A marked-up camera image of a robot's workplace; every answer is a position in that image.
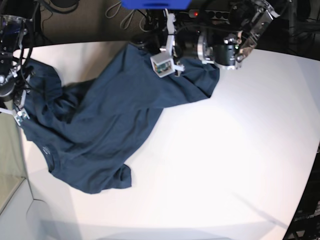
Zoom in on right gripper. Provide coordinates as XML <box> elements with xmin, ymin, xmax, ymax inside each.
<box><xmin>0</xmin><ymin>89</ymin><xmax>30</xmax><ymax>125</ymax></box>

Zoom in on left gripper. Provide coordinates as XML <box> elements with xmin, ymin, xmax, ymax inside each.
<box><xmin>150</xmin><ymin>8</ymin><xmax>185</xmax><ymax>78</ymax></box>

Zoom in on dark blue t-shirt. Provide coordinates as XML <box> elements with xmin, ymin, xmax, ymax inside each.
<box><xmin>21</xmin><ymin>44</ymin><xmax>220</xmax><ymax>194</ymax></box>

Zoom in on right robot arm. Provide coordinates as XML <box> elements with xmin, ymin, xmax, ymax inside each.
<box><xmin>0</xmin><ymin>0</ymin><xmax>39</xmax><ymax>126</ymax></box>

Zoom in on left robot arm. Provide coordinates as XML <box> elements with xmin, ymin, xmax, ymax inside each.
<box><xmin>150</xmin><ymin>0</ymin><xmax>280</xmax><ymax>78</ymax></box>

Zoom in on blue box at top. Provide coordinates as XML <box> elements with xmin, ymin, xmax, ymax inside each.
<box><xmin>121</xmin><ymin>0</ymin><xmax>191</xmax><ymax>10</ymax></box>

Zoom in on black power strip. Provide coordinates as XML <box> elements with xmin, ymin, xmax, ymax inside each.
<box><xmin>188</xmin><ymin>9</ymin><xmax>229</xmax><ymax>21</ymax></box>

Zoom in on white cable loops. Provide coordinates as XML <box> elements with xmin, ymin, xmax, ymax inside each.
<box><xmin>104</xmin><ymin>2</ymin><xmax>151</xmax><ymax>33</ymax></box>

